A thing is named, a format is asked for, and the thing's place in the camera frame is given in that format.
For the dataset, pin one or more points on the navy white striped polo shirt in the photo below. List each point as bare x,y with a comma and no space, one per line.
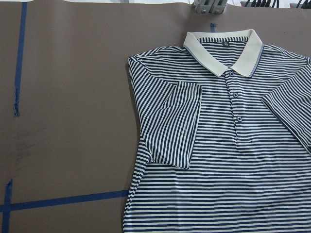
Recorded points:
225,138

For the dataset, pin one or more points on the grey aluminium frame post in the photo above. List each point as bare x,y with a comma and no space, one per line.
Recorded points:
209,6

